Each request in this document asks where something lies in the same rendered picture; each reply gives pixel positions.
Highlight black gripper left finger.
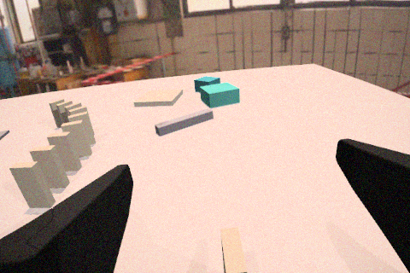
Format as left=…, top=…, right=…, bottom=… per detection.
left=0, top=165, right=133, bottom=273

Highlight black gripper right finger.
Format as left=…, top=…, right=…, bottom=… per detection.
left=335, top=139, right=410, bottom=273

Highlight white flat bar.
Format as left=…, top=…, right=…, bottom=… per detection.
left=0, top=131, right=9, bottom=140

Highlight small teal block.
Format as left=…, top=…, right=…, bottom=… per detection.
left=195, top=76, right=220, bottom=92

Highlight teal rectangular block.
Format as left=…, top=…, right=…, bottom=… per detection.
left=199, top=82, right=240, bottom=108

